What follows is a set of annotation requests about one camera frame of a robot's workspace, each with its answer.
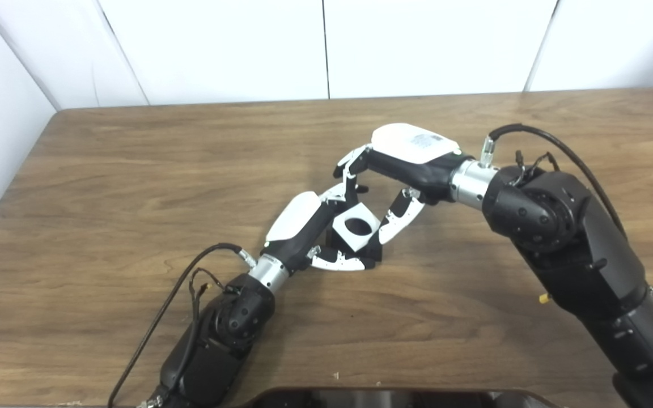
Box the white square piece with hole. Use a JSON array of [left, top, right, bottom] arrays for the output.
[[332, 201, 381, 253]]

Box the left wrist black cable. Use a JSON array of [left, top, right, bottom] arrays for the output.
[[107, 243, 256, 408]]

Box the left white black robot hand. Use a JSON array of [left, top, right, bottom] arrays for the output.
[[261, 184, 378, 273]]

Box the black peg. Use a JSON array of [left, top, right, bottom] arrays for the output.
[[326, 217, 384, 264]]

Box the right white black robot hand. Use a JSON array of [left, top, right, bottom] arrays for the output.
[[333, 123, 463, 245]]

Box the black glossy robot torso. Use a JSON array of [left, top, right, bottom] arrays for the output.
[[241, 388, 559, 408]]

